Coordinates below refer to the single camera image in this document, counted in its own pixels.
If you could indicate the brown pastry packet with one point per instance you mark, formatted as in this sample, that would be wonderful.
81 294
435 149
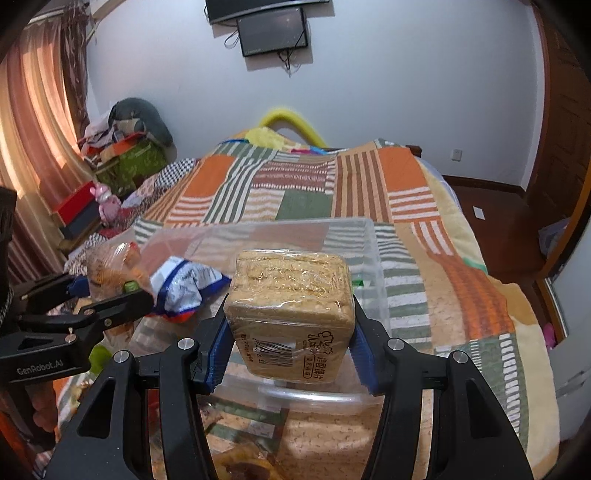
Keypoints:
244 466

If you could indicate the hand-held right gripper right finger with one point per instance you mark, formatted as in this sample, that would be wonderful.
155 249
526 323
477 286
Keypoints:
365 357

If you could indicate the clear plastic storage box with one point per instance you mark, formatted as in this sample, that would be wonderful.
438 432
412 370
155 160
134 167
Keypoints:
360 258

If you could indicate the red box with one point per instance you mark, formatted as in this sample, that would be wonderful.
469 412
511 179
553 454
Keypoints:
76 203

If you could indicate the checkered cloth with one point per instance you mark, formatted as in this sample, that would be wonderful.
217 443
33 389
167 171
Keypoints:
178 173

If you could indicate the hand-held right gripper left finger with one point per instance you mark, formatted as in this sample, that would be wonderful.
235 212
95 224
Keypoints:
216 355

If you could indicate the blue and white snack bag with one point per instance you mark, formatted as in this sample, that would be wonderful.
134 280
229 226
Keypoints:
184 286

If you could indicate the white wall socket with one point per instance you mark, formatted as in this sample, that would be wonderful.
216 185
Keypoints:
456 154

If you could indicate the small black wall screen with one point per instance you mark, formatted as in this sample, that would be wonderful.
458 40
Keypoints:
272 30

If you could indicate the lime green object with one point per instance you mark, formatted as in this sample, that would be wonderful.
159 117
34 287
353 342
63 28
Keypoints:
99 359

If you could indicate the white paper sheet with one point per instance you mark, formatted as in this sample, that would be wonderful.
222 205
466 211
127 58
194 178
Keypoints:
479 213

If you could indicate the toast cracker packet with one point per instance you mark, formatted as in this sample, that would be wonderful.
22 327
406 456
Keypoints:
288 304

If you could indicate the pile of clothes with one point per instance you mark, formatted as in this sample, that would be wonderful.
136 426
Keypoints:
104 136

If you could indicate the patchwork striped blanket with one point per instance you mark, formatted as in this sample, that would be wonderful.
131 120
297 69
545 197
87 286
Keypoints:
415 240

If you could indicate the black wall television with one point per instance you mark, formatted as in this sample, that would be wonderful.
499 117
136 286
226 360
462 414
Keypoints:
258 9

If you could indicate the pink striped curtain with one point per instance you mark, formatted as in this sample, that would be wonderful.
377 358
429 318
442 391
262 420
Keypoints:
32 115

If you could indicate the pink plush toy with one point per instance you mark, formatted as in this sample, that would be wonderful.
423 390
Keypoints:
107 205

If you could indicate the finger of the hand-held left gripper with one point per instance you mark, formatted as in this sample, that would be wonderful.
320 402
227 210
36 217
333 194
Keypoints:
124 302
76 285

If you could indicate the wooden door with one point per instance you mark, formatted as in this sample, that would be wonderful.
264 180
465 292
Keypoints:
563 115

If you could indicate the yellow foam tube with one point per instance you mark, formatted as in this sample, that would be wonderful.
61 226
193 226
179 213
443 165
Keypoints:
295 117

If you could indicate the clear bag of brown snacks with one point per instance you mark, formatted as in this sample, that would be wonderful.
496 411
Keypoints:
108 267

